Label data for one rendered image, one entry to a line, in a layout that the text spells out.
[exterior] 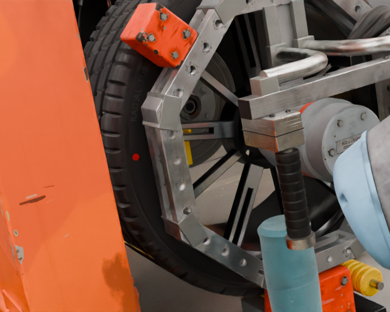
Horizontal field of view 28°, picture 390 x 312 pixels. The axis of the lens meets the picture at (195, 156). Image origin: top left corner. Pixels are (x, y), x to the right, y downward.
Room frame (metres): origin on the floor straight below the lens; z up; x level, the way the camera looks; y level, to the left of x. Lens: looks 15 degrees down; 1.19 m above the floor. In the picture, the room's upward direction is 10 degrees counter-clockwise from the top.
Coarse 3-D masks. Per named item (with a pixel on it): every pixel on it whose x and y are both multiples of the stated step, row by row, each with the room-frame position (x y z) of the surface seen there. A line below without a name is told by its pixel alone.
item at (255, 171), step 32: (320, 32) 1.56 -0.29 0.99; (256, 64) 1.43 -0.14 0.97; (224, 96) 1.40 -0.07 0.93; (352, 96) 1.57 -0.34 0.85; (192, 128) 1.37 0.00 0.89; (224, 128) 1.39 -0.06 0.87; (224, 160) 1.39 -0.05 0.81; (256, 160) 1.45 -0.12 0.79; (256, 192) 1.42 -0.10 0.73; (320, 192) 1.56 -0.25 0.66; (224, 224) 1.60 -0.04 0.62; (256, 224) 1.57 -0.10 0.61; (320, 224) 1.46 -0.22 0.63; (256, 256) 1.38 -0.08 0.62
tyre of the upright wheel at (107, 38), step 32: (128, 0) 1.48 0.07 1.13; (160, 0) 1.35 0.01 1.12; (192, 0) 1.36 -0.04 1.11; (96, 32) 1.49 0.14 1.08; (96, 64) 1.41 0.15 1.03; (128, 64) 1.30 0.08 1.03; (96, 96) 1.36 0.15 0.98; (128, 96) 1.29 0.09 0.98; (128, 128) 1.29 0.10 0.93; (128, 160) 1.28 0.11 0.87; (128, 192) 1.28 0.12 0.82; (128, 224) 1.30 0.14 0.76; (160, 224) 1.30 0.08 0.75; (160, 256) 1.30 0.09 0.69; (192, 256) 1.32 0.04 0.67; (224, 288) 1.35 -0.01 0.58; (256, 288) 1.37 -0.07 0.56
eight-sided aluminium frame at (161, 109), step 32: (224, 0) 1.29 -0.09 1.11; (256, 0) 1.32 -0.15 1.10; (288, 0) 1.35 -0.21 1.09; (320, 0) 1.43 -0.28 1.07; (352, 0) 1.41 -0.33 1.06; (224, 32) 1.29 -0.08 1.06; (384, 32) 1.44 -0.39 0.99; (192, 64) 1.26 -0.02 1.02; (160, 96) 1.24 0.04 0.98; (384, 96) 1.48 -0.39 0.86; (160, 128) 1.22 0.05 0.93; (160, 160) 1.27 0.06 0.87; (160, 192) 1.26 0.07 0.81; (192, 192) 1.24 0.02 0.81; (192, 224) 1.23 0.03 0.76; (224, 256) 1.26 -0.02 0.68; (320, 256) 1.34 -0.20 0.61; (352, 256) 1.38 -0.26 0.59
